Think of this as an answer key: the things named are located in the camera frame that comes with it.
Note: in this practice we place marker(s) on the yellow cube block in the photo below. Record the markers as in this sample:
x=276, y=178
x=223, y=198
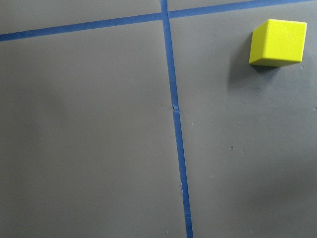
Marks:
x=278, y=43

